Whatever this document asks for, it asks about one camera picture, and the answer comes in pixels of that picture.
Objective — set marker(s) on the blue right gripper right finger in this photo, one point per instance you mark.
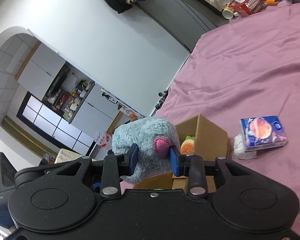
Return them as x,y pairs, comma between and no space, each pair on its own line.
176,162

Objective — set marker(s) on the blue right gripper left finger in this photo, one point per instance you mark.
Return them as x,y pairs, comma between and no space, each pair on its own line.
132,158

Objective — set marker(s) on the hamburger plush toy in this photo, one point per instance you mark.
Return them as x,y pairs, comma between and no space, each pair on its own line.
187,147

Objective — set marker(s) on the blue fluffy plush slipper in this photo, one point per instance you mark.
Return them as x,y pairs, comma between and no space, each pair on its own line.
154,136

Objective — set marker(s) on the white soft wad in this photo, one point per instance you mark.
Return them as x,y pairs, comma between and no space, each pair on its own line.
239,151

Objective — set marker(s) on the blue tissue pack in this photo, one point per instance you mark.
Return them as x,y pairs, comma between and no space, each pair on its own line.
260,133

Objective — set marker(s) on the brown cardboard box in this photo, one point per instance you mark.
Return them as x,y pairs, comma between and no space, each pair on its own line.
210,141

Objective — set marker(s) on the dotted tablecloth table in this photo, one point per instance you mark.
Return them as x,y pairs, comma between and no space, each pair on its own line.
65,155

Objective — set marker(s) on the pair of sneakers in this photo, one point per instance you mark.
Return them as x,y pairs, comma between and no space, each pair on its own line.
163,95

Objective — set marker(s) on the white kitchen cabinet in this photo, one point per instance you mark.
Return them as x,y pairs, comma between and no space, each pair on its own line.
62,104

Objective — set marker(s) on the purple bed sheet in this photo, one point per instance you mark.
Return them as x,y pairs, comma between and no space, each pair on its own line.
247,68

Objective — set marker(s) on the grey door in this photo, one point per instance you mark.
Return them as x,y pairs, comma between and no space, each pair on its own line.
185,20

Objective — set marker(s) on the paper tape roll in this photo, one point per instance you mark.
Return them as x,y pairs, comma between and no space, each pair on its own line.
228,13

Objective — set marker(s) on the red plastic basket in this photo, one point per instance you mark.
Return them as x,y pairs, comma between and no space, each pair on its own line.
246,7

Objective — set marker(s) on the orange bottle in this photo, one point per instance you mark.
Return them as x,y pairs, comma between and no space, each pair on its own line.
272,2

